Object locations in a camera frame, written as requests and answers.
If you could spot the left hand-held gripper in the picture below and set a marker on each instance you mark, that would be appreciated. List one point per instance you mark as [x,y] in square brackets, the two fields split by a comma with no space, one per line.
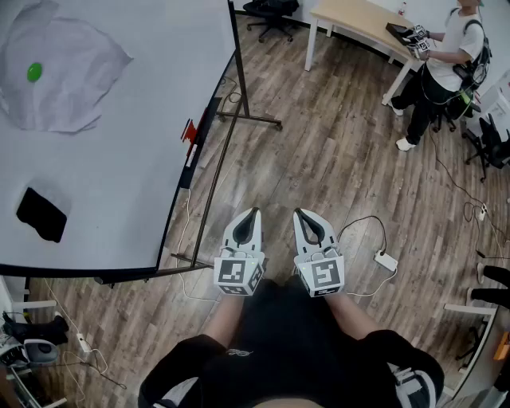
[233,271]

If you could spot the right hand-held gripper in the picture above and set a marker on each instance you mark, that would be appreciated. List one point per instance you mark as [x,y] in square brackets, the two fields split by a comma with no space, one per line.
[324,275]

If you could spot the person's right forearm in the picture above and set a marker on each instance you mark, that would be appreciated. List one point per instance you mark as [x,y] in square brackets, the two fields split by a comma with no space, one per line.
[350,315]

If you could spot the person's left forearm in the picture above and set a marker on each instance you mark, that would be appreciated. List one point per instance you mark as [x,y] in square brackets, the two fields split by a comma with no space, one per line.
[223,318]

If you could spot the large white whiteboard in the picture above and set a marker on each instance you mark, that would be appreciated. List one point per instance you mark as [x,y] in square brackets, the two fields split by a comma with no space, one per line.
[139,119]

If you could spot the black rectangular object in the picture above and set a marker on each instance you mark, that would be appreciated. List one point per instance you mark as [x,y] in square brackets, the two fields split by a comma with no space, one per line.
[41,215]

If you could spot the white power strip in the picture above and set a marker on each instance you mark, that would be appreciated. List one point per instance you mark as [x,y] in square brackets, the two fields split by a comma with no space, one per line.
[83,342]
[483,211]
[385,259]

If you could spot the person's black shirt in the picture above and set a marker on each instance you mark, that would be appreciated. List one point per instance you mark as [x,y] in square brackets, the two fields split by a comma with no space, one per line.
[295,338]

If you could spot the black office chair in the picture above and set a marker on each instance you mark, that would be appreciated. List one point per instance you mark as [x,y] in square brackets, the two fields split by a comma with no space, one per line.
[492,147]
[458,109]
[271,14]

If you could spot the white desk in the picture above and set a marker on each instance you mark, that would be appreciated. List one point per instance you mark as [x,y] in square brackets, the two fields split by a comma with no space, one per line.
[490,358]

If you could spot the orange object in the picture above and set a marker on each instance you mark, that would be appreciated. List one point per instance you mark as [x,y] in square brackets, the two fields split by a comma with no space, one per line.
[503,346]

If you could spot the wooden table white legs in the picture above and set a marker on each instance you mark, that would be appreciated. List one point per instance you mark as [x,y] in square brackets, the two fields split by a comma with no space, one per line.
[350,18]

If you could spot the black box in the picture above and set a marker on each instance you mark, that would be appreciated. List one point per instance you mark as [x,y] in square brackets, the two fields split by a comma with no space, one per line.
[398,31]

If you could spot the white cabinet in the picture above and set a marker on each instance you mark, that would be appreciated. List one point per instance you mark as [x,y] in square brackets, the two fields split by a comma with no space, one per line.
[498,99]

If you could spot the white crumpled cloth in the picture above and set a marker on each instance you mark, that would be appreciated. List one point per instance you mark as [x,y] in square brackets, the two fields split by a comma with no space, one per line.
[71,79]

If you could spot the grey white device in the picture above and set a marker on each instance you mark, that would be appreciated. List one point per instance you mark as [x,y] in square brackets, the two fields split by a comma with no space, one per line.
[40,352]

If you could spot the small red white bottle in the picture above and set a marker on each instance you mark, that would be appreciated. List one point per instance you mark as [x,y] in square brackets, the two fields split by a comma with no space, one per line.
[403,9]

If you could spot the round green magnet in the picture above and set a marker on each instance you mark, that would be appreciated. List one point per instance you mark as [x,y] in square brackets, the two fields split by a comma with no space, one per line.
[34,72]

